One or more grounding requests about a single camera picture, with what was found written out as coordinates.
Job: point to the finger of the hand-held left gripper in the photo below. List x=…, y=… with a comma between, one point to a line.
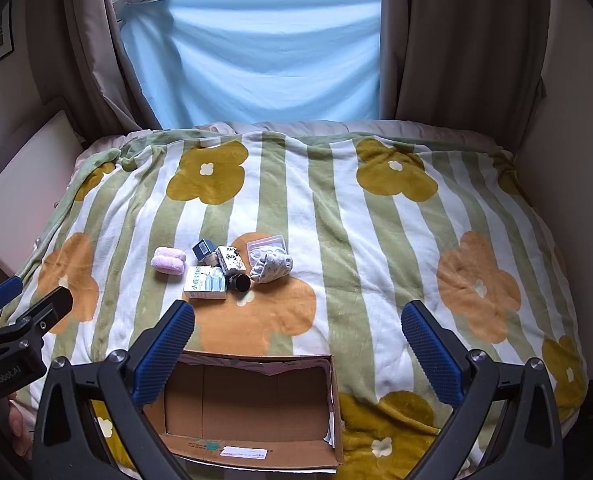
x=4, y=292
x=51, y=305

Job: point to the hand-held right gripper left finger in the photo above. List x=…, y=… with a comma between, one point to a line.
x=166, y=350

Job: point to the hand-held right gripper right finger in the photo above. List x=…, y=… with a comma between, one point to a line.
x=431, y=355

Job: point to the small cylindrical bottle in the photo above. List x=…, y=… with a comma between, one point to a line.
x=240, y=282

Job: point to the cardboard box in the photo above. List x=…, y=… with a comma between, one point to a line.
x=256, y=405

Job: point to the clear floss pick box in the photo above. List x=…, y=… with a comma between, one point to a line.
x=269, y=245

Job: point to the person's left hand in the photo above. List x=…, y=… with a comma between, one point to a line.
x=17, y=425

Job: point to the white and blue box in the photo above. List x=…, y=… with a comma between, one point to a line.
x=204, y=284

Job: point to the pink fluffy pouch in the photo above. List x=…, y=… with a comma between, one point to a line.
x=169, y=261

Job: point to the small dark blue box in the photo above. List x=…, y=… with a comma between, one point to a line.
x=204, y=250

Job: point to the white side panel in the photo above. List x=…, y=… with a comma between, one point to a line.
x=26, y=185

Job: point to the white black patterned box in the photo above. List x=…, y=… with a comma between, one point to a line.
x=230, y=260

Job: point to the striped floral blanket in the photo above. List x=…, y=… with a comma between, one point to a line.
x=376, y=240

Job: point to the white patterned crumpled pouch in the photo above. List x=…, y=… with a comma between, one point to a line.
x=274, y=269

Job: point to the beige curtain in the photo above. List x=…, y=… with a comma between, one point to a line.
x=466, y=35
x=96, y=35

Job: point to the light blue cloth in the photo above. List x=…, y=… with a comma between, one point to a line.
x=256, y=55

